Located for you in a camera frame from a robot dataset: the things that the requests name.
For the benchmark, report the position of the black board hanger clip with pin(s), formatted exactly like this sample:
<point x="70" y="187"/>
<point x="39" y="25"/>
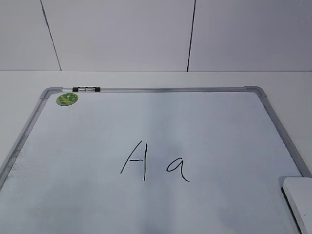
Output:
<point x="86" y="89"/>

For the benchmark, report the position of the white board with grey frame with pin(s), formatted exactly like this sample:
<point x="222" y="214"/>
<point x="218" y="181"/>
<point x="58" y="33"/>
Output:
<point x="150" y="161"/>

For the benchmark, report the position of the green round magnet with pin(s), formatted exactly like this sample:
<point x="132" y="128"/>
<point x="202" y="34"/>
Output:
<point x="67" y="99"/>

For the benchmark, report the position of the white eraser with black felt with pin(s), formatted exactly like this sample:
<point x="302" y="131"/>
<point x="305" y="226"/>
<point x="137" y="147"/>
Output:
<point x="297" y="194"/>

